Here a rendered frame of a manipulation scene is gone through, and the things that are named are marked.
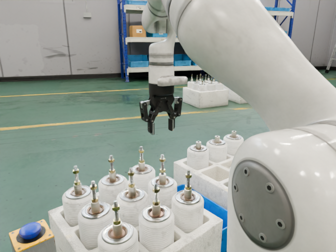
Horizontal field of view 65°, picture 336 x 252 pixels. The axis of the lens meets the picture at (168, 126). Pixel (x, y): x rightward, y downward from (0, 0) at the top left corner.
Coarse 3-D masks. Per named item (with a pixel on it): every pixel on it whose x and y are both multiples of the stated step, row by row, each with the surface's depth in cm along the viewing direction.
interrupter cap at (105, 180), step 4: (104, 176) 89; (108, 176) 89; (116, 176) 89; (120, 176) 89; (104, 180) 86; (108, 180) 87; (116, 180) 87; (120, 180) 87; (104, 184) 84; (108, 184) 84; (112, 184) 84; (116, 184) 84
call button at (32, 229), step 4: (28, 224) 54; (32, 224) 54; (36, 224) 54; (40, 224) 54; (20, 228) 53; (24, 228) 53; (28, 228) 53; (32, 228) 53; (36, 228) 53; (40, 228) 54; (20, 232) 52; (24, 232) 52; (28, 232) 52; (32, 232) 52; (36, 232) 52; (20, 236) 52; (24, 236) 51; (28, 236) 51; (32, 236) 52
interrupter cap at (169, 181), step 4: (156, 176) 89; (168, 176) 89; (152, 180) 87; (156, 180) 87; (168, 180) 87; (172, 180) 86; (152, 184) 84; (160, 184) 84; (164, 184) 84; (168, 184) 84; (172, 184) 84
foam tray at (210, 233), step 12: (96, 192) 93; (48, 216) 83; (60, 216) 80; (204, 216) 81; (216, 216) 80; (60, 228) 75; (72, 228) 75; (204, 228) 75; (216, 228) 78; (60, 240) 77; (72, 240) 70; (180, 240) 70; (192, 240) 71; (204, 240) 75; (216, 240) 79
